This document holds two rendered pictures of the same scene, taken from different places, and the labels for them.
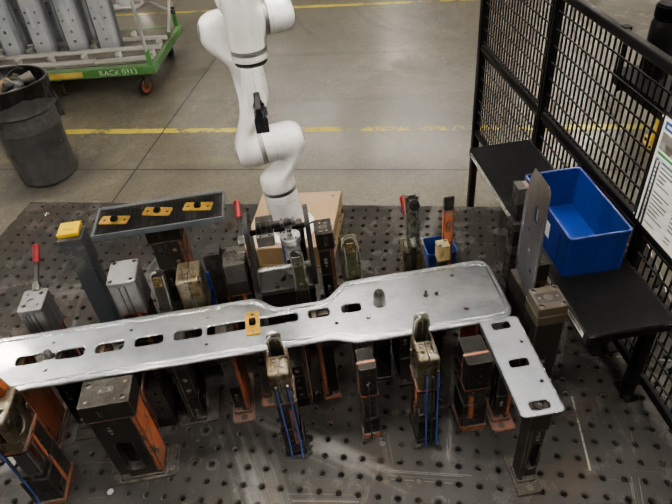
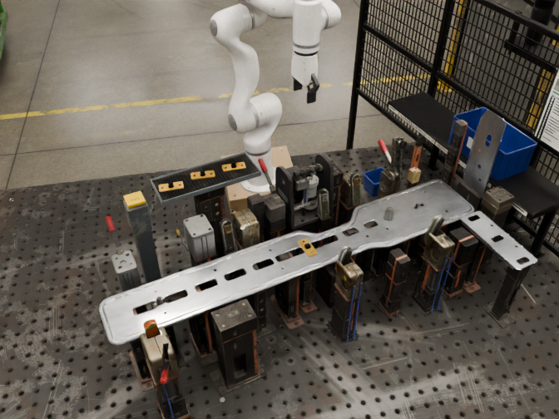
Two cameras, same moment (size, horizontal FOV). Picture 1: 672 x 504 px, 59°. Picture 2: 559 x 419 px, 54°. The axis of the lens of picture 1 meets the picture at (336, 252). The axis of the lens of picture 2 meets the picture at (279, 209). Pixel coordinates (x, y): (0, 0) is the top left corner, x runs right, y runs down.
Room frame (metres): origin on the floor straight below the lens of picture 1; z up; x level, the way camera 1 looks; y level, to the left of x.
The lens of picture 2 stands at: (-0.10, 0.85, 2.35)
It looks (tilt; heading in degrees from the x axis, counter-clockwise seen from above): 41 degrees down; 337
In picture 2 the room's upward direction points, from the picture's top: straight up
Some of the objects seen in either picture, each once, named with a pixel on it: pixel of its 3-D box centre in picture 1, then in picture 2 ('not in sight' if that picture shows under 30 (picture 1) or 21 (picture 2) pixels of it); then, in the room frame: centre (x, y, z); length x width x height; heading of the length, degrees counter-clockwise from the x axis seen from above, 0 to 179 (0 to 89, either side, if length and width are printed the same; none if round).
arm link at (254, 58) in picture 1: (249, 53); (305, 44); (1.34, 0.15, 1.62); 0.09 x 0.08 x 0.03; 4
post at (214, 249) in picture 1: (225, 299); (257, 238); (1.29, 0.35, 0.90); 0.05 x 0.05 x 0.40; 4
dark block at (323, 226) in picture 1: (329, 280); (329, 210); (1.31, 0.03, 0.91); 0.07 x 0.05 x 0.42; 4
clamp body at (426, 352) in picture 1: (423, 390); (432, 272); (0.90, -0.18, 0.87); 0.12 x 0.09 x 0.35; 4
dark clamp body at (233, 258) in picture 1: (246, 302); (274, 238); (1.28, 0.28, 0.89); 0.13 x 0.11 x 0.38; 4
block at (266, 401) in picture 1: (262, 357); (304, 274); (1.10, 0.24, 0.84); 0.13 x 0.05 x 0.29; 4
